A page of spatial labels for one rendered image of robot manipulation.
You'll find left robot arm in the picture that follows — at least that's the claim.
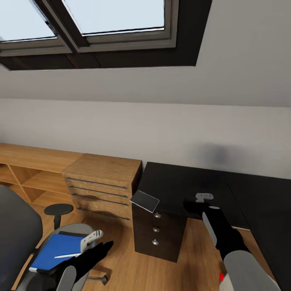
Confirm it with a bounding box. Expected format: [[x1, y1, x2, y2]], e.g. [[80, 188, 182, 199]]
[[42, 230, 114, 291]]

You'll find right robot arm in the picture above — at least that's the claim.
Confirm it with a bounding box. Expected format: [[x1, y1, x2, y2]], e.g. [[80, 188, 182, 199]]
[[183, 193, 281, 291]]

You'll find folder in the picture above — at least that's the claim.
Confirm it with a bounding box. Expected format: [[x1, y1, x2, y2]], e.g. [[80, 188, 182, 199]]
[[29, 234, 84, 274]]

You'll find notebook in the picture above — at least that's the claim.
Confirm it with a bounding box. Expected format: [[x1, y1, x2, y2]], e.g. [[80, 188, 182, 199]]
[[130, 190, 160, 213]]

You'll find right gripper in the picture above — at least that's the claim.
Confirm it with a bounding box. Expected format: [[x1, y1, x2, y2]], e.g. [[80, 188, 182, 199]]
[[183, 201, 209, 215]]

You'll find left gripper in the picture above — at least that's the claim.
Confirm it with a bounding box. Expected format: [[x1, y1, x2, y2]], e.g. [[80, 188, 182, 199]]
[[80, 241, 114, 274]]

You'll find swivel chair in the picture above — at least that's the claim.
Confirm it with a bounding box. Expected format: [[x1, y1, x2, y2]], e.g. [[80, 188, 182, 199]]
[[0, 185, 108, 291]]

